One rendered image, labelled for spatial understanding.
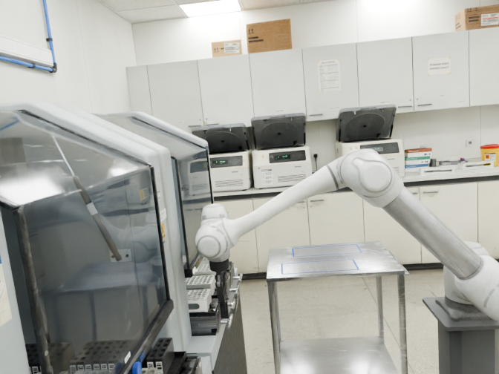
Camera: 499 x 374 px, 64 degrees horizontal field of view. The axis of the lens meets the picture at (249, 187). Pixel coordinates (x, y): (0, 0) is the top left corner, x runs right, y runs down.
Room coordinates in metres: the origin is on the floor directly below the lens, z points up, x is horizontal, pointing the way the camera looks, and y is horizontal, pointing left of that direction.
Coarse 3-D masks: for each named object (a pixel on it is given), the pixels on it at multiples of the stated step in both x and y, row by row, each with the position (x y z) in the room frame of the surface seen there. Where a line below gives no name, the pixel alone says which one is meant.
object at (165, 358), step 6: (168, 342) 1.11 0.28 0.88; (162, 348) 1.08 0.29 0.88; (168, 348) 1.08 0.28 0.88; (162, 354) 1.05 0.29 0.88; (168, 354) 1.08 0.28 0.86; (174, 354) 1.13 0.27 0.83; (156, 360) 1.03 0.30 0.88; (162, 360) 1.02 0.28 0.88; (168, 360) 1.07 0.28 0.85; (156, 366) 1.02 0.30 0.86; (162, 366) 1.02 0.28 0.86; (168, 366) 1.06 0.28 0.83; (162, 372) 1.02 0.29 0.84
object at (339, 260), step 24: (288, 264) 1.85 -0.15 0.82; (312, 264) 1.82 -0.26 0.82; (336, 264) 1.79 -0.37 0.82; (360, 264) 1.76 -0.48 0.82; (384, 264) 1.74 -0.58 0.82; (288, 360) 1.92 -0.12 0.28; (312, 360) 1.90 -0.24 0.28; (336, 360) 1.88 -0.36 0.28; (360, 360) 1.87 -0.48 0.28; (384, 360) 1.85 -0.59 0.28
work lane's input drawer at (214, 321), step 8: (216, 304) 1.48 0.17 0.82; (192, 312) 1.43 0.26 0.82; (200, 312) 1.42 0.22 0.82; (208, 312) 1.42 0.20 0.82; (216, 312) 1.44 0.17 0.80; (192, 320) 1.41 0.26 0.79; (200, 320) 1.41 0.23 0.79; (208, 320) 1.41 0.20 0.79; (216, 320) 1.41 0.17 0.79; (224, 320) 1.47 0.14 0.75; (192, 328) 1.41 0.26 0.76; (200, 328) 1.41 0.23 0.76; (208, 328) 1.41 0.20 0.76; (216, 328) 1.41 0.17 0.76
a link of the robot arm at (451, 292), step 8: (472, 248) 1.43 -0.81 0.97; (480, 248) 1.43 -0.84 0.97; (448, 272) 1.47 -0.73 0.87; (448, 280) 1.47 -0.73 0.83; (448, 288) 1.47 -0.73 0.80; (456, 288) 1.41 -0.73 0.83; (448, 296) 1.48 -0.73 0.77; (456, 296) 1.44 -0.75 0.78; (464, 296) 1.38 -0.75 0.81; (472, 304) 1.41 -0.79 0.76
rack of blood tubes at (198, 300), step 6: (192, 294) 1.49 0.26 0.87; (198, 294) 1.49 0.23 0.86; (204, 294) 1.49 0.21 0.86; (210, 294) 1.51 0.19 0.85; (192, 300) 1.43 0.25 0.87; (198, 300) 1.43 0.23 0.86; (204, 300) 1.43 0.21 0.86; (210, 300) 1.50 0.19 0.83; (192, 306) 1.50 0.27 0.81; (198, 306) 1.50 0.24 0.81; (204, 306) 1.43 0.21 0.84
